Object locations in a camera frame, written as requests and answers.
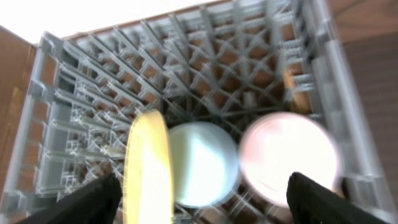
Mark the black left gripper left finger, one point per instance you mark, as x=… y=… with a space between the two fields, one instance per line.
x=96 y=202

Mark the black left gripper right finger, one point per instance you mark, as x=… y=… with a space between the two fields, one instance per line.
x=311 y=203

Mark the yellow plate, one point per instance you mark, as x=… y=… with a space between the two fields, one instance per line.
x=148 y=187

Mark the white pink bowl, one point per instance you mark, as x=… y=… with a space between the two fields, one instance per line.
x=279 y=144

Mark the light blue bowl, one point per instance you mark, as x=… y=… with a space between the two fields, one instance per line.
x=205 y=164

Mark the grey plastic dish rack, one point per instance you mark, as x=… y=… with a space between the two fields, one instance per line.
x=222 y=63

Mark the dark brown serving tray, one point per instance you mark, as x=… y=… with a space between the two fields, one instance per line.
x=373 y=63

